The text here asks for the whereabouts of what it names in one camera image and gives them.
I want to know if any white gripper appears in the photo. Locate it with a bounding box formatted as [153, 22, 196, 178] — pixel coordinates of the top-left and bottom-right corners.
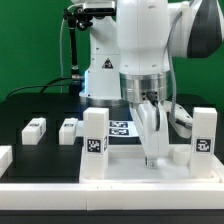
[129, 101, 169, 168]

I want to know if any white front fence rail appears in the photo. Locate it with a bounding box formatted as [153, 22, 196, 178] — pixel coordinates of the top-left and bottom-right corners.
[0, 183, 224, 211]

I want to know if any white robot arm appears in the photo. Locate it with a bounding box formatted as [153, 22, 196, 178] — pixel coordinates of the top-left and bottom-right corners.
[71, 0, 224, 168]

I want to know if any white desk top tray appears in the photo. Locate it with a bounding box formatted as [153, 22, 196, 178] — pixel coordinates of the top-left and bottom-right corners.
[79, 144, 224, 184]

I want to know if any fiducial marker sheet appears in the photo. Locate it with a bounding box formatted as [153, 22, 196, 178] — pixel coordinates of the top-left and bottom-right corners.
[75, 120, 141, 139]

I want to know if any black cable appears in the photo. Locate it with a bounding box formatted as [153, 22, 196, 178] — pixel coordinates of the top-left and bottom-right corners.
[5, 77, 83, 99]

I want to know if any white left fence block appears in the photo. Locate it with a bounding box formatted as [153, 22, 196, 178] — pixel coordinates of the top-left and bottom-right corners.
[0, 145, 13, 177]

